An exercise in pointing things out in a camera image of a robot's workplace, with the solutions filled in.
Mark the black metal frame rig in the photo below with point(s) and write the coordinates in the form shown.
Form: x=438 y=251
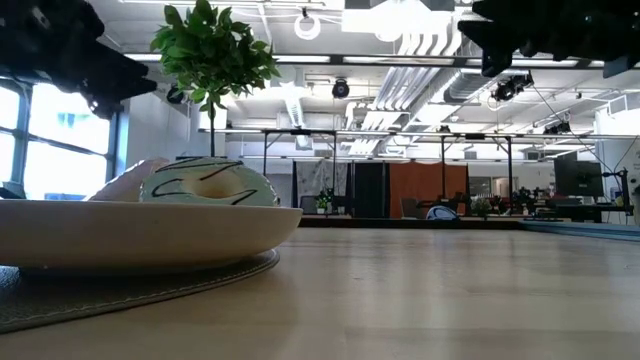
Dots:
x=300 y=132
x=475 y=136

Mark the white round plate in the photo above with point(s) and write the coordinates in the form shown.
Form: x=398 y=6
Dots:
x=150 y=235

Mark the black computer monitor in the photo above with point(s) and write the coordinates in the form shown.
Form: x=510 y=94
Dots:
x=577 y=177

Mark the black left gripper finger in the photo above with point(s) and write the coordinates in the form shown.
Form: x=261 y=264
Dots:
x=105 y=102
x=122 y=77

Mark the black ceiling camera rig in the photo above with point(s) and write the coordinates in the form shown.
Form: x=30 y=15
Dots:
x=510 y=87

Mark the mint donut with black drizzle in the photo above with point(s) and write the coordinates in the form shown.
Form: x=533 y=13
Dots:
x=160 y=192

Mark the blue and white helmet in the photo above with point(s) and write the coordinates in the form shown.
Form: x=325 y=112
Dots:
x=442 y=214

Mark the orange partition curtain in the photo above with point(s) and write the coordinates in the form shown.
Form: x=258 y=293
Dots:
x=425 y=182

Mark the small green potted plant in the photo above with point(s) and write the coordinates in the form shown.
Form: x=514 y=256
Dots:
x=481 y=206
x=324 y=200

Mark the black ceiling spotlight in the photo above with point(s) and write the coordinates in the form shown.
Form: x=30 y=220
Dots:
x=557 y=128

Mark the silver ventilation duct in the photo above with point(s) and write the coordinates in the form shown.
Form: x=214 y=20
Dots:
x=465 y=82

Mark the blue table mat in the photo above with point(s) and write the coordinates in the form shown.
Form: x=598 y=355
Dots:
x=590 y=230

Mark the black partition curtain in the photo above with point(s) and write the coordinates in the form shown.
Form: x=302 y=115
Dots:
x=370 y=190

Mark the black ceiling camera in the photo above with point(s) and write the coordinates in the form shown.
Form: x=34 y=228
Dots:
x=340 y=89
x=175 y=95

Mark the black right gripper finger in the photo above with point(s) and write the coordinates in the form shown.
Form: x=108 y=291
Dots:
x=497 y=60
x=487 y=32

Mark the grey round placemat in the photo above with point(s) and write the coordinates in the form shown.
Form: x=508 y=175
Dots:
x=100 y=297

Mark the green leafy small tree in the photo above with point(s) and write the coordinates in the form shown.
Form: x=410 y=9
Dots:
x=215 y=50

